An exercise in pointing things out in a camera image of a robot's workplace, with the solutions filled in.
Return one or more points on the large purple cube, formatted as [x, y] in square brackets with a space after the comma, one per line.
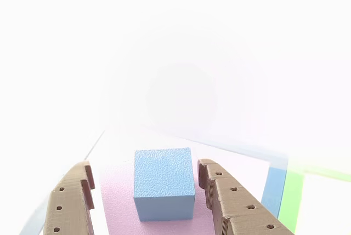
[120, 205]

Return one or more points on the small blue cube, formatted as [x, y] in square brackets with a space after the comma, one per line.
[163, 174]

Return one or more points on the blue tape square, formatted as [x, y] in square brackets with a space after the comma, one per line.
[272, 188]

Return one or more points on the green tape square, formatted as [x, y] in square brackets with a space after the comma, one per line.
[292, 196]

